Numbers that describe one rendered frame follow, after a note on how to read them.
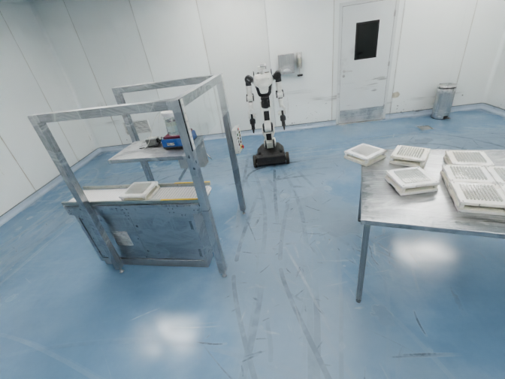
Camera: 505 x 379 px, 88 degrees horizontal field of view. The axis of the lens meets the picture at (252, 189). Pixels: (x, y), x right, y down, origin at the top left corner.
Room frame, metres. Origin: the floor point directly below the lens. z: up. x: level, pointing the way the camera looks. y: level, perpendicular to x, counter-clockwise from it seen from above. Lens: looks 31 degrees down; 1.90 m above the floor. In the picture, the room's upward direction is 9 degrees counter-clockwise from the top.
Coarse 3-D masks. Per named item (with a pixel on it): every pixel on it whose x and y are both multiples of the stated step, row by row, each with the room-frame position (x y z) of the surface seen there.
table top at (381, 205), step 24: (384, 168) 1.81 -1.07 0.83; (432, 168) 1.70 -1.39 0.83; (384, 192) 1.49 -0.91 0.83; (432, 192) 1.41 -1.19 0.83; (384, 216) 1.24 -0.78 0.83; (408, 216) 1.21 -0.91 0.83; (432, 216) 1.18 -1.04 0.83; (456, 216) 1.14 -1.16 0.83; (480, 216) 1.11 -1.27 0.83; (504, 216) 1.08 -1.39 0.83
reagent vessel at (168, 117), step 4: (164, 112) 1.93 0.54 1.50; (168, 112) 1.90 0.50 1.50; (172, 112) 1.89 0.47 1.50; (164, 116) 1.90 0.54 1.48; (168, 116) 1.89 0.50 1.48; (172, 116) 1.89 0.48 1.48; (164, 120) 1.92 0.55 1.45; (168, 120) 1.89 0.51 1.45; (172, 120) 1.89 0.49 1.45; (168, 124) 1.89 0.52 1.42; (172, 124) 1.89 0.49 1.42; (176, 124) 1.89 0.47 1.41; (168, 128) 1.90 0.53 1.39; (172, 128) 1.89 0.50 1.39; (176, 128) 1.89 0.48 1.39; (168, 132) 1.91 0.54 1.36; (172, 132) 1.89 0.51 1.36; (176, 132) 1.89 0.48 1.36
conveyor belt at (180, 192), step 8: (88, 192) 2.28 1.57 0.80; (96, 192) 2.26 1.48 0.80; (104, 192) 2.23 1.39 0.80; (112, 192) 2.20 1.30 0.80; (120, 192) 2.18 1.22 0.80; (160, 192) 2.06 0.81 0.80; (168, 192) 2.03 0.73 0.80; (176, 192) 2.01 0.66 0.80; (184, 192) 1.99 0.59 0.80; (192, 192) 1.96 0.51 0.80; (208, 192) 1.95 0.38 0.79; (72, 200) 2.16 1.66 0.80; (88, 200) 2.11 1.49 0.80; (96, 200) 2.09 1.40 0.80; (104, 200) 2.06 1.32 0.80; (112, 200) 2.04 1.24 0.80
